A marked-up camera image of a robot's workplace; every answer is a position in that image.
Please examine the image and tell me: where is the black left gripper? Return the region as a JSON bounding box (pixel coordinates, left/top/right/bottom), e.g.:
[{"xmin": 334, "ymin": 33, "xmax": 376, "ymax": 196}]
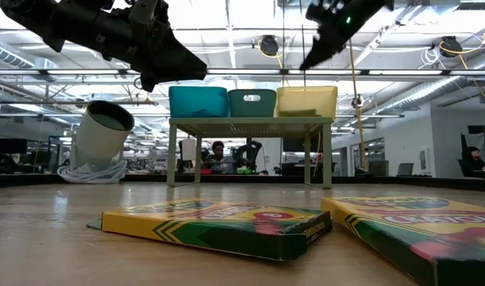
[{"xmin": 50, "ymin": 0, "xmax": 209, "ymax": 94}]

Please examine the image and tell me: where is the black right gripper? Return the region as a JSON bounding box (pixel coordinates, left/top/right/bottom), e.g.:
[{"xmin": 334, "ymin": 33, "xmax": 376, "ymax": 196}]
[{"xmin": 299, "ymin": 0, "xmax": 395, "ymax": 72}]

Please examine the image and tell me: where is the grey office chair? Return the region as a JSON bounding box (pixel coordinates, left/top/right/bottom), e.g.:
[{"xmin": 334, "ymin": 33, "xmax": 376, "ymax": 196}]
[
  {"xmin": 368, "ymin": 160, "xmax": 390, "ymax": 178},
  {"xmin": 396, "ymin": 162, "xmax": 415, "ymax": 177}
]

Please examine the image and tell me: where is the blue plastic bin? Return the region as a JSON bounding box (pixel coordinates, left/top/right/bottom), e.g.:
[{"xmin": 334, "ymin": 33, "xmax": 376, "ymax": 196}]
[{"xmin": 168, "ymin": 85, "xmax": 230, "ymax": 118}]

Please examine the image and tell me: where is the yellow plastic bin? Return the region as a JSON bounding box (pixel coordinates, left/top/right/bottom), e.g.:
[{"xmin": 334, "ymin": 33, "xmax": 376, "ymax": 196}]
[{"xmin": 275, "ymin": 85, "xmax": 339, "ymax": 119}]

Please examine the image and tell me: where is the small teal plastic bin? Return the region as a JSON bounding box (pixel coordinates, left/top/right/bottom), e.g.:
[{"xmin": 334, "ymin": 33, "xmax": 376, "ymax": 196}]
[{"xmin": 227, "ymin": 88, "xmax": 278, "ymax": 118}]

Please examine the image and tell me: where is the white tipped cylinder container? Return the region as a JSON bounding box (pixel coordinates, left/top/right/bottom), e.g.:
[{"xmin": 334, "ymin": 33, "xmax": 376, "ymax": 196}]
[{"xmin": 69, "ymin": 99, "xmax": 136, "ymax": 172}]

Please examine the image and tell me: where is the pale green small shelf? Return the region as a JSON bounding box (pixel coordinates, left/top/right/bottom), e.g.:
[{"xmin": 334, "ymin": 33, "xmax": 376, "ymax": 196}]
[{"xmin": 166, "ymin": 116, "xmax": 333, "ymax": 190}]

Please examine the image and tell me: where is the person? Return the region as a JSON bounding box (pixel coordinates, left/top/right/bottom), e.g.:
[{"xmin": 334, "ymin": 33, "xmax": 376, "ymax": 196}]
[
  {"xmin": 204, "ymin": 141, "xmax": 237, "ymax": 175},
  {"xmin": 458, "ymin": 145, "xmax": 485, "ymax": 179}
]

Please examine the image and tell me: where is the black computer monitor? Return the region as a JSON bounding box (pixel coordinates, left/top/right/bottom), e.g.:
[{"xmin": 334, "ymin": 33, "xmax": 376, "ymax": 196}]
[{"xmin": 0, "ymin": 137, "xmax": 29, "ymax": 155}]

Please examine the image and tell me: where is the black hanging cable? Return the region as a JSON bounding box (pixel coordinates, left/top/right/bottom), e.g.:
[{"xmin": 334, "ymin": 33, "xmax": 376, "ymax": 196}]
[
  {"xmin": 281, "ymin": 0, "xmax": 287, "ymax": 88},
  {"xmin": 299, "ymin": 0, "xmax": 307, "ymax": 87}
]

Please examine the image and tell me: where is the yellow hanging cable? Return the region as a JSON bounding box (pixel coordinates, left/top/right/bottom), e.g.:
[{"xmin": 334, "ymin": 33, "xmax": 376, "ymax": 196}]
[{"xmin": 347, "ymin": 35, "xmax": 370, "ymax": 172}]

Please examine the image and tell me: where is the white coiled cable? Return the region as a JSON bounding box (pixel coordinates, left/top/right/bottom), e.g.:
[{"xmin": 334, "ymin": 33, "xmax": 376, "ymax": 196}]
[{"xmin": 56, "ymin": 160, "xmax": 129, "ymax": 184}]

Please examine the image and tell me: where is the black aluminium table frame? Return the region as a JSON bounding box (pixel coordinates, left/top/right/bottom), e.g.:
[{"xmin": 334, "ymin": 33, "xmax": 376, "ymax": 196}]
[{"xmin": 0, "ymin": 171, "xmax": 485, "ymax": 192}]

